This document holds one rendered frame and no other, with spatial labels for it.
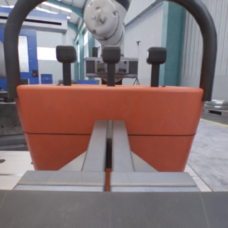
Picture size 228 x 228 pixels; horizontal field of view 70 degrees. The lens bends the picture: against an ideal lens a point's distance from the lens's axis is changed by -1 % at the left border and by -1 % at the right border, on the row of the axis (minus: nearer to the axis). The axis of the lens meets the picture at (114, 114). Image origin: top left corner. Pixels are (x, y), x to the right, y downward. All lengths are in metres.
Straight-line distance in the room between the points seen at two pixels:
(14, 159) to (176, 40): 9.38
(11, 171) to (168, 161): 0.22
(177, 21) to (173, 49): 1.38
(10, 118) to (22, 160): 0.97
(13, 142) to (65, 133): 1.24
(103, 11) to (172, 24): 9.12
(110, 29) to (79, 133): 0.32
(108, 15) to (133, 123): 0.33
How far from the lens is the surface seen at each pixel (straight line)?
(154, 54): 0.21
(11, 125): 1.29
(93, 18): 0.45
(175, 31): 9.59
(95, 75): 0.42
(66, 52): 0.21
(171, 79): 9.21
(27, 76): 5.38
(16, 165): 0.30
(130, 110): 0.16
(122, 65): 0.38
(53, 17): 5.47
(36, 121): 0.18
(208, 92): 0.18
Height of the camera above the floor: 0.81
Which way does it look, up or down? 11 degrees down
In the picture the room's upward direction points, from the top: 1 degrees clockwise
